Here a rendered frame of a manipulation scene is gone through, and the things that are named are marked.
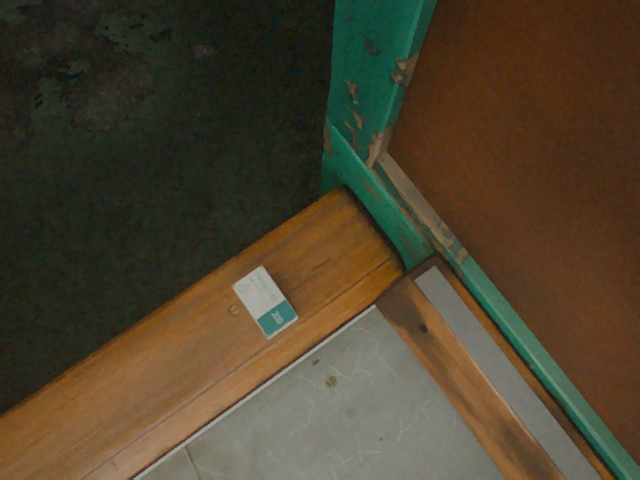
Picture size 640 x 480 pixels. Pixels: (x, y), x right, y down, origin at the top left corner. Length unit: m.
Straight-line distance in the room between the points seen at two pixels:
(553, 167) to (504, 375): 0.22
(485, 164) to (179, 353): 0.34
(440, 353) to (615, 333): 0.17
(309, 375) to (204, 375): 0.10
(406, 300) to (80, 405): 0.32
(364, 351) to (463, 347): 0.14
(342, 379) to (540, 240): 0.28
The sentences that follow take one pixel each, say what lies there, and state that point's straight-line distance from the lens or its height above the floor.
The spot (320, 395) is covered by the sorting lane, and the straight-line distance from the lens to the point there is 0.60.
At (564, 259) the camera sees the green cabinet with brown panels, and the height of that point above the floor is 0.99.
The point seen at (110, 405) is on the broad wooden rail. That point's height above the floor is 0.76.
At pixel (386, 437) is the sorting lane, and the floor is 0.74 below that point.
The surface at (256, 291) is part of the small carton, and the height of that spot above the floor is 0.79.
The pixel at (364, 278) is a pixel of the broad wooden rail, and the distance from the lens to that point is 0.60.
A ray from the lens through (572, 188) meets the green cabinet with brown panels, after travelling 0.34.
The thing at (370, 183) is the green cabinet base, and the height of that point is 0.82.
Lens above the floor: 1.34
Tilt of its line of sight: 75 degrees down
